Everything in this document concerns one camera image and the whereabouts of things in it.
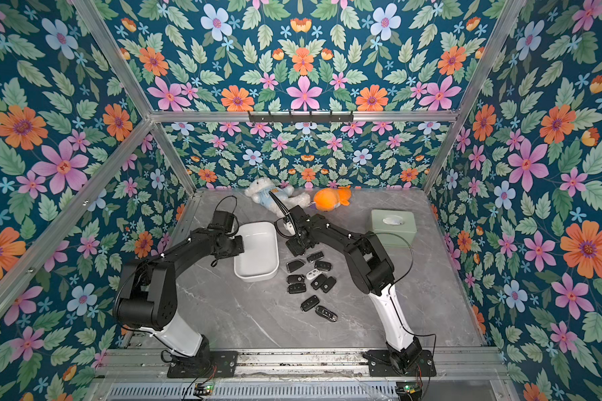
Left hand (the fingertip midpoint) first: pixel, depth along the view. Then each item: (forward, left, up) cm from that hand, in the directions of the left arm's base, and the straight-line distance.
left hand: (242, 246), depth 95 cm
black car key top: (-5, -28, -3) cm, 29 cm away
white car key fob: (-12, -26, -5) cm, 29 cm away
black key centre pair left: (-15, -28, -4) cm, 32 cm away
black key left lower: (-17, -20, -4) cm, 27 cm away
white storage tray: (-6, -7, -3) cm, 9 cm away
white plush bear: (+26, -5, +4) cm, 27 cm away
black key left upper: (-13, -20, -4) cm, 24 cm away
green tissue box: (+1, -60, +4) cm, 60 cm away
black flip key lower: (-23, -25, -4) cm, 34 cm away
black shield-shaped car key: (-8, -19, -3) cm, 21 cm away
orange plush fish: (+20, -36, +2) cm, 42 cm away
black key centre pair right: (-16, -32, -4) cm, 36 cm away
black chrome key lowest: (-27, -30, -4) cm, 40 cm away
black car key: (-9, -31, -3) cm, 32 cm away
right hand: (+1, -22, -3) cm, 22 cm away
